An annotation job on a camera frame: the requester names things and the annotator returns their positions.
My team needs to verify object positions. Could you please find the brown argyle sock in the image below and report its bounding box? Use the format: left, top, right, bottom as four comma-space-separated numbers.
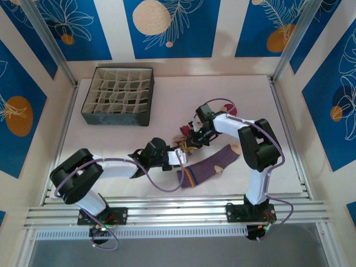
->
172, 125, 202, 157

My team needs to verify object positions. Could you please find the purple striped sock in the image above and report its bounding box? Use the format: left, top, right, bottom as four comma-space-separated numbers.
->
176, 144, 240, 190

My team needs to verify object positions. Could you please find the dark organizer box with dividers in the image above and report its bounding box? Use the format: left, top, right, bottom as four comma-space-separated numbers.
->
80, 66, 155, 127

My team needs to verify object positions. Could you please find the black controller module with LED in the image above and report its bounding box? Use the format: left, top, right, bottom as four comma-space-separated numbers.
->
246, 224, 272, 241
88, 225, 111, 245

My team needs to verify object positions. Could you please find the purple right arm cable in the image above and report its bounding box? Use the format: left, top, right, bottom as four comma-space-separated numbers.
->
191, 97, 294, 242

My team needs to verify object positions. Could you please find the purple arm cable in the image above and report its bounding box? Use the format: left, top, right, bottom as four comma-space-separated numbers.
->
191, 97, 294, 242
54, 151, 186, 251

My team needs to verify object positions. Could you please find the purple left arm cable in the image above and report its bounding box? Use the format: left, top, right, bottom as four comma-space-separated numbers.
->
54, 151, 186, 251

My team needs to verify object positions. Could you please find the aluminium front mounting rail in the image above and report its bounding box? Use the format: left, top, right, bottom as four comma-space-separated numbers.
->
23, 196, 333, 230

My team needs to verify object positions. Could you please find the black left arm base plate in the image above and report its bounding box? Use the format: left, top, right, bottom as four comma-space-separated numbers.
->
77, 207, 128, 226

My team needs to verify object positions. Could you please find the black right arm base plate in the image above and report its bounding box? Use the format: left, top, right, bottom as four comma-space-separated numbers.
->
225, 204, 276, 224

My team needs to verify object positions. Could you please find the white slotted cable duct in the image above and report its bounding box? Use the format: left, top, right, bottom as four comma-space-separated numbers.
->
34, 225, 248, 241

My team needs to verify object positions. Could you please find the aluminium side rail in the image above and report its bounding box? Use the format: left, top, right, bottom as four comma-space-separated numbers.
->
41, 83, 81, 207
268, 77, 314, 200

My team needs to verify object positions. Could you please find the aluminium corner post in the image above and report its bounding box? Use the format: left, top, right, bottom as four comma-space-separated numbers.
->
21, 0, 78, 87
271, 0, 325, 83

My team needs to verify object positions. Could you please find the aluminium frame leg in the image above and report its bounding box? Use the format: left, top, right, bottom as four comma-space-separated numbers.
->
316, 222, 342, 267
15, 229, 37, 267

